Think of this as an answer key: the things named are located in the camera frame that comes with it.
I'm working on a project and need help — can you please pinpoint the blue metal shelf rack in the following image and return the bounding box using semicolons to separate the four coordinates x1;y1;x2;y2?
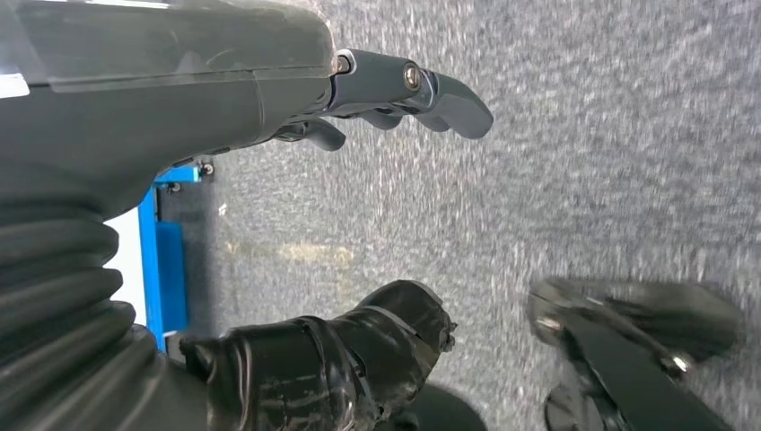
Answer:
137;163;216;353

